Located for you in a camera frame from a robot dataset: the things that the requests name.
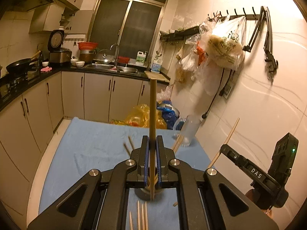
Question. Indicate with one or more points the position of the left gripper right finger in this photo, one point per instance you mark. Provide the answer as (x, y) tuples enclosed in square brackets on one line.
[(206, 199)]

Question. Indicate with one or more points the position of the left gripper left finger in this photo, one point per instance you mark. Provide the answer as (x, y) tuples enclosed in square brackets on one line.
[(98, 200)]

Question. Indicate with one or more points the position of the kitchen faucet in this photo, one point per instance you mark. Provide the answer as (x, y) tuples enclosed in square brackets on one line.
[(117, 48)]

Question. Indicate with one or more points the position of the dark utensil holder cup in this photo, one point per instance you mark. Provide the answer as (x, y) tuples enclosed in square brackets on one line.
[(144, 194)]

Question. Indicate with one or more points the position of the blue towel table mat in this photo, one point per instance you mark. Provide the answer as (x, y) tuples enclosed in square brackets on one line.
[(90, 145)]

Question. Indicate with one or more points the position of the clear glass beer mug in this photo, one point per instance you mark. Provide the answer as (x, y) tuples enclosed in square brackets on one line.
[(188, 127)]

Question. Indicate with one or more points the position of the blue plastic bag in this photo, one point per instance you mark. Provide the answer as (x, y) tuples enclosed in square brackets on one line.
[(170, 114)]

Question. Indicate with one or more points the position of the yellow plastic bag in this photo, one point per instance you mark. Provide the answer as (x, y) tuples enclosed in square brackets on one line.
[(139, 117)]

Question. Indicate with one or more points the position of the wooden cutting board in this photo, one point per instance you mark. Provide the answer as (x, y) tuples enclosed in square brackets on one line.
[(156, 76)]

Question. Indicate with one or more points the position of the blue white detergent bottle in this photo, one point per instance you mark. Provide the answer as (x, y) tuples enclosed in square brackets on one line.
[(156, 65)]

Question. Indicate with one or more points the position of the glass pot lid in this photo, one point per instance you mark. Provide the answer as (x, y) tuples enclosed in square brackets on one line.
[(104, 56)]

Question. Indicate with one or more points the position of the green detergent bottle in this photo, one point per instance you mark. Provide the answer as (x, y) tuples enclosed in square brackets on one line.
[(141, 58)]

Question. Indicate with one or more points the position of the black rice cooker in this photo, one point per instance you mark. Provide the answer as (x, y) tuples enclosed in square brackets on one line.
[(58, 54)]

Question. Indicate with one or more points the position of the white plastic bag with bread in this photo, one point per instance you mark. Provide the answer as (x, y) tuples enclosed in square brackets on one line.
[(223, 41)]

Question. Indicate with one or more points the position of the black wok pan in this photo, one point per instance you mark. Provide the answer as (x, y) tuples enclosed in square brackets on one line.
[(21, 66)]

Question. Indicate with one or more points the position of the red basin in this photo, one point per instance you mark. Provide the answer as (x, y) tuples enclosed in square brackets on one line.
[(87, 45)]

